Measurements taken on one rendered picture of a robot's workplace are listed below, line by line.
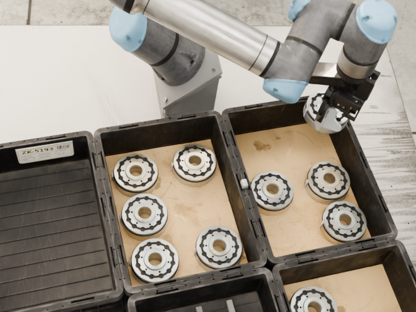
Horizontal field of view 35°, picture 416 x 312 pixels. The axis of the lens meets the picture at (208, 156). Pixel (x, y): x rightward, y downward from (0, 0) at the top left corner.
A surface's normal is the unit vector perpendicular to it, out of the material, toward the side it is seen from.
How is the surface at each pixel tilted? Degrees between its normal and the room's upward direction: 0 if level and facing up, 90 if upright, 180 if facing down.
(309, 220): 0
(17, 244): 0
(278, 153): 0
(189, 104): 90
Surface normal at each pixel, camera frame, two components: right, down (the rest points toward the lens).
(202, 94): 0.18, 0.85
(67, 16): 0.10, -0.52
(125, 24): -0.64, -0.19
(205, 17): 0.18, -0.07
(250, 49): 0.02, 0.26
